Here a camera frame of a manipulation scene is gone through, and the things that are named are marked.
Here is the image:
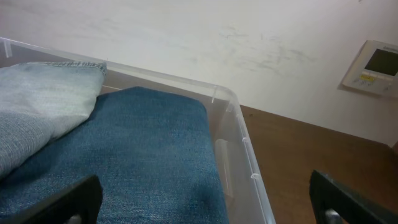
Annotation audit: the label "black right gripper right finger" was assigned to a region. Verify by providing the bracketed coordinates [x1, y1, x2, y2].
[309, 170, 397, 224]

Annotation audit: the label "framed picture on wall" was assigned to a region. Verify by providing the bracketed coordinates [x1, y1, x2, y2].
[341, 40, 397, 98]

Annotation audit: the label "clear plastic storage bin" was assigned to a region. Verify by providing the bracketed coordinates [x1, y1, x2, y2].
[1, 39, 275, 223]

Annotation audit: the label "light grey jeans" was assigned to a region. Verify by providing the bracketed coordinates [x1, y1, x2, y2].
[1, 62, 107, 177]

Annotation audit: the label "blue jeans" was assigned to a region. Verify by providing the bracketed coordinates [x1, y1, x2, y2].
[1, 87, 228, 223]

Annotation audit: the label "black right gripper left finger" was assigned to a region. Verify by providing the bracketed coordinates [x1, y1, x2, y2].
[1, 175, 103, 224]

